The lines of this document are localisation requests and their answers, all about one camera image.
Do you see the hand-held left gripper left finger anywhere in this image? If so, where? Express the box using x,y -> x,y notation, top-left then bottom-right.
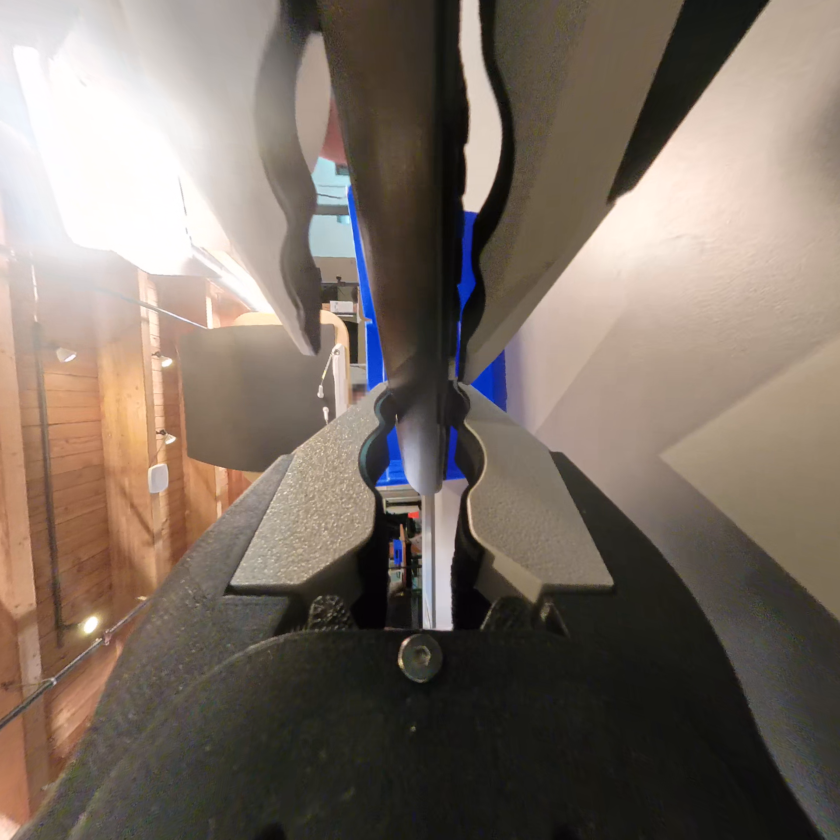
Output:
229,385 -> 393,606

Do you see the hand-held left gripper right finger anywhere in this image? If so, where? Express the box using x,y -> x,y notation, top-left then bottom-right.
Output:
452,385 -> 616,609

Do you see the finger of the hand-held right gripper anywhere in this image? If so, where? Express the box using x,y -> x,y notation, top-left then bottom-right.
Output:
452,0 -> 686,383
116,0 -> 332,359

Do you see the blue plastic bin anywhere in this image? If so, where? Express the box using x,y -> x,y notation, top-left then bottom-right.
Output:
343,184 -> 511,494

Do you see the black remote control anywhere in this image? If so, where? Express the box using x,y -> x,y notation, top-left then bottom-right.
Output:
319,0 -> 468,498

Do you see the studio light panel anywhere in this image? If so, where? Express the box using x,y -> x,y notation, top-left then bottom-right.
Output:
11,37 -> 279,319

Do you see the white board stand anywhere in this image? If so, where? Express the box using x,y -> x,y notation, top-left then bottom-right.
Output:
314,344 -> 351,424

